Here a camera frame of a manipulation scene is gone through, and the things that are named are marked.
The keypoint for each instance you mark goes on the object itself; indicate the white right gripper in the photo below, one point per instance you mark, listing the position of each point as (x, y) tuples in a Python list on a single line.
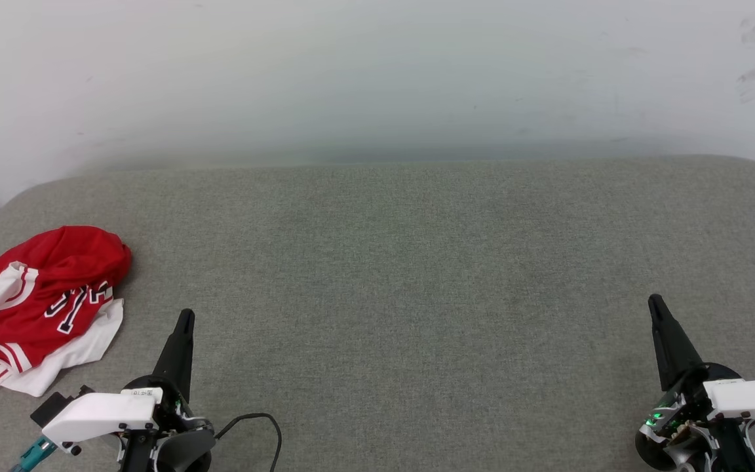
[(751, 400)]

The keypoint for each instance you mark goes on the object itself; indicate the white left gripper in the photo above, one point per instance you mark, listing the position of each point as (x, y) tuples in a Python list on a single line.
[(99, 413)]

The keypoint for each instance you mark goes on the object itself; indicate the red and white basketball jersey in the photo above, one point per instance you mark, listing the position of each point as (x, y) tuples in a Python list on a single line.
[(56, 262)]

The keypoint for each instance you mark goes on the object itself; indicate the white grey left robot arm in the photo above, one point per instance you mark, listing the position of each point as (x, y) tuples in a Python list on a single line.
[(187, 451)]

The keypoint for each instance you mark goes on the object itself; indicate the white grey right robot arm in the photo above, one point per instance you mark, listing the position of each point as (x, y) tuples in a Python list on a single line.
[(735, 452)]

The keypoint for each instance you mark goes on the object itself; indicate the grey fabric sofa cushion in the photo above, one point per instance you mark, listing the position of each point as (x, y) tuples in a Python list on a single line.
[(417, 295)]

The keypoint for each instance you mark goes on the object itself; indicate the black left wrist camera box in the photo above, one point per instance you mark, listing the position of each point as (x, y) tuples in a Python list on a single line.
[(50, 410)]

